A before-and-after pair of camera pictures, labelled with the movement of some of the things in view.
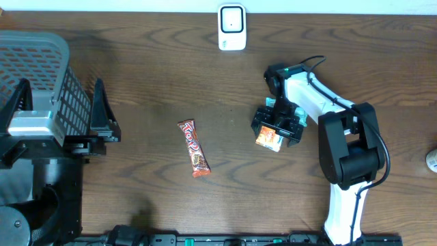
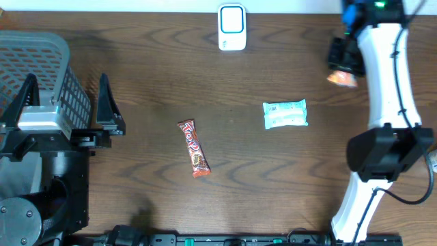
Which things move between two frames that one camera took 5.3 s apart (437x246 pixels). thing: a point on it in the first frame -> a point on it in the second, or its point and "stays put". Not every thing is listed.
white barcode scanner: x=232 y=27 stays put
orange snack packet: x=268 y=138 -> x=343 y=78
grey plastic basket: x=42 y=58 stays put
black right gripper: x=292 y=127 -> x=338 y=62
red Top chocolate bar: x=200 y=167 stays put
